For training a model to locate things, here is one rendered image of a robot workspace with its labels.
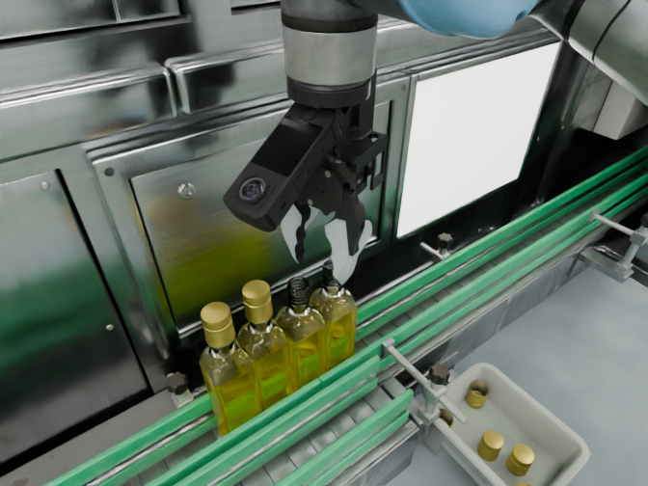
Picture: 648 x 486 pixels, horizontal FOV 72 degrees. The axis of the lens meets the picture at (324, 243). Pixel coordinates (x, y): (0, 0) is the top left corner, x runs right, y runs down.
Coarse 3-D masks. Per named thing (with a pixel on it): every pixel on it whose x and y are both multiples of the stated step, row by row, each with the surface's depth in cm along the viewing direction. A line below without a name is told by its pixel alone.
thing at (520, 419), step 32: (448, 384) 81; (512, 384) 81; (480, 416) 83; (512, 416) 82; (544, 416) 76; (512, 448) 78; (544, 448) 78; (576, 448) 73; (512, 480) 74; (544, 480) 74
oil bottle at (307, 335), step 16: (288, 320) 60; (304, 320) 60; (320, 320) 61; (288, 336) 60; (304, 336) 60; (320, 336) 62; (304, 352) 62; (320, 352) 65; (304, 368) 64; (320, 368) 67; (304, 384) 67
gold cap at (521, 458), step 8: (520, 448) 74; (528, 448) 74; (512, 456) 74; (520, 456) 73; (528, 456) 73; (512, 464) 74; (520, 464) 73; (528, 464) 72; (512, 472) 75; (520, 472) 74
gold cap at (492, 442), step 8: (488, 432) 76; (496, 432) 76; (488, 440) 75; (496, 440) 75; (480, 448) 77; (488, 448) 75; (496, 448) 74; (480, 456) 77; (488, 456) 76; (496, 456) 76
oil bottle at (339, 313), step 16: (320, 288) 64; (320, 304) 63; (336, 304) 62; (352, 304) 64; (336, 320) 63; (352, 320) 66; (336, 336) 65; (352, 336) 68; (336, 352) 68; (352, 352) 71
